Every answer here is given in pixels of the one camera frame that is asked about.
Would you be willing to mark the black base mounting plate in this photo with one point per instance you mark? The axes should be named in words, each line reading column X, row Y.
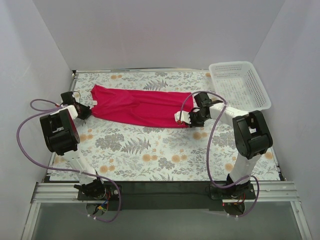
column 169, row 195

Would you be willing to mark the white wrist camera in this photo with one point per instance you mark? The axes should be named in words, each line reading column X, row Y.
column 75, row 94
column 182, row 118

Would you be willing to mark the white plastic basket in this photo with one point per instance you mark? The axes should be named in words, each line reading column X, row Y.
column 239, row 83

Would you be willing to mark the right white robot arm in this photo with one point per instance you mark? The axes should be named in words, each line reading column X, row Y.
column 252, row 139

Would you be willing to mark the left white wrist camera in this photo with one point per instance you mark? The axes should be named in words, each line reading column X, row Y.
column 75, row 94

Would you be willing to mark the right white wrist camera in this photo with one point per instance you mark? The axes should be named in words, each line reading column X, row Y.
column 182, row 118

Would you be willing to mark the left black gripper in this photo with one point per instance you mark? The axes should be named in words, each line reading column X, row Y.
column 85, row 111

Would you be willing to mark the aluminium frame rail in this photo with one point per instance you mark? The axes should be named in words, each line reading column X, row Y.
column 64, row 192

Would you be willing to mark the magenta t shirt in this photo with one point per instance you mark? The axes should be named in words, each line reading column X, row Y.
column 155, row 109

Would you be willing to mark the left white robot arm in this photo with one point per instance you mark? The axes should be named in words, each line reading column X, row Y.
column 61, row 137

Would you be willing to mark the floral patterned table mat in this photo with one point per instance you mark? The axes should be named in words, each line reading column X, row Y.
column 124, row 152

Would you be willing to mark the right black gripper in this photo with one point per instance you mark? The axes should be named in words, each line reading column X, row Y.
column 191, row 118

